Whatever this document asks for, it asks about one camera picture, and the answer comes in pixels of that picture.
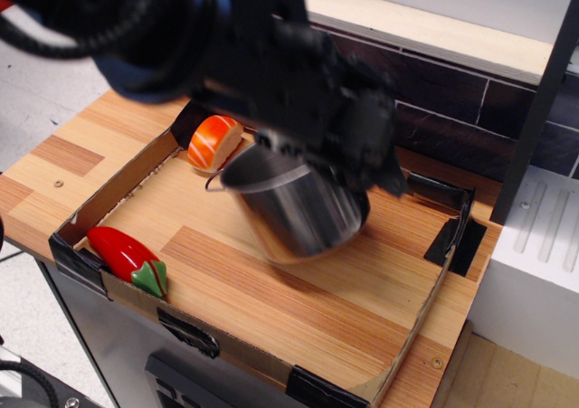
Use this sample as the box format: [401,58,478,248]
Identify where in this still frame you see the salmon nigiri sushi toy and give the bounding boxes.
[187,115,243,173]

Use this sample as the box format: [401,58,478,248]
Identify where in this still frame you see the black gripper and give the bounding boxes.
[203,14,407,197]

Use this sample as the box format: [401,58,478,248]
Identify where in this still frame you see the dark grey vertical post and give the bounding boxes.
[489,0,578,225]

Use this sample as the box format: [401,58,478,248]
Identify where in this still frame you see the red chili pepper toy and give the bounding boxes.
[87,226,167,298]

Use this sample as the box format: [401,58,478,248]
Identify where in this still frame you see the white ribbed sink unit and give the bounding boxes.
[469,166,578,377]

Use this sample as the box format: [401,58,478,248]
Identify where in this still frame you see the light wooden shelf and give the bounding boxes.
[306,0,553,86]

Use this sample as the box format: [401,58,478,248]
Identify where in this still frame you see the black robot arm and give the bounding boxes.
[1,0,406,195]

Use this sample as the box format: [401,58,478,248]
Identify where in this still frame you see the stainless steel pot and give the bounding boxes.
[205,144,370,264]

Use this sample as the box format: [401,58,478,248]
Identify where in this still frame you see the cardboard fence with black tape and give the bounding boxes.
[48,95,489,408]

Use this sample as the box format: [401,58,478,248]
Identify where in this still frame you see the black cable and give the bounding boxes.
[0,360,60,408]

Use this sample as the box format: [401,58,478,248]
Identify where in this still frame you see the black oven control panel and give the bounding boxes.
[145,355,304,407]

